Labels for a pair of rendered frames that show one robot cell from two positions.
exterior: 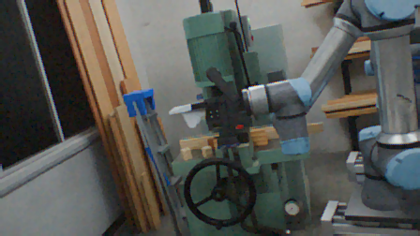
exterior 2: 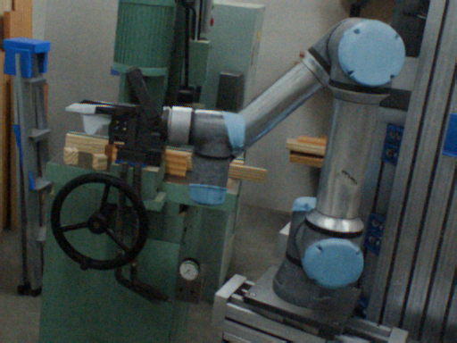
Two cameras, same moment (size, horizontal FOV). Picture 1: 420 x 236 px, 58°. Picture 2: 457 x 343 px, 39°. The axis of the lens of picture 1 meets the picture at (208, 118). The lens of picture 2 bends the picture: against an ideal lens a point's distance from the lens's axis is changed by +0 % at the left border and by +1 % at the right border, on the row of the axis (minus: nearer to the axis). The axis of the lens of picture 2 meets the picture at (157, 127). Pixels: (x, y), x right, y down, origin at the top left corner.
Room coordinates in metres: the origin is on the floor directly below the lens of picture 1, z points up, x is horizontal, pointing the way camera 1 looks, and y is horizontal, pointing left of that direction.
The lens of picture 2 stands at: (-0.28, -0.01, 1.51)
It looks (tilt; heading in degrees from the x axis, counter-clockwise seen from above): 14 degrees down; 357
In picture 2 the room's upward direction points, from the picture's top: 6 degrees clockwise
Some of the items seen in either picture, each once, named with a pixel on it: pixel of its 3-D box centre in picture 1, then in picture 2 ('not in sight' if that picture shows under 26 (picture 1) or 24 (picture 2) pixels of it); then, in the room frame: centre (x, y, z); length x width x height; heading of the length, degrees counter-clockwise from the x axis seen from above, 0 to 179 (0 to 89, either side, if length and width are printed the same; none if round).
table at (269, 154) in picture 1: (240, 156); (142, 181); (1.61, -0.10, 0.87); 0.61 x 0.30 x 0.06; 76
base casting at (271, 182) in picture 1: (236, 164); (135, 189); (1.85, -0.09, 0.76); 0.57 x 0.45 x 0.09; 166
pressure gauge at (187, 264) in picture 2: (292, 208); (189, 271); (1.46, -0.26, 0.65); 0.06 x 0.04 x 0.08; 76
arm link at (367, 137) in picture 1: (382, 147); (316, 227); (1.06, -0.48, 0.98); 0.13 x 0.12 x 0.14; 175
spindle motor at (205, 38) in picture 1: (208, 50); (144, 23); (1.73, -0.06, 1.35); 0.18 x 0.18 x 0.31
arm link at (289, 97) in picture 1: (287, 95); (216, 131); (0.95, -0.21, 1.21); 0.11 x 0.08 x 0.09; 85
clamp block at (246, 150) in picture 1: (235, 153); (137, 175); (1.53, -0.08, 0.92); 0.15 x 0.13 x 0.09; 76
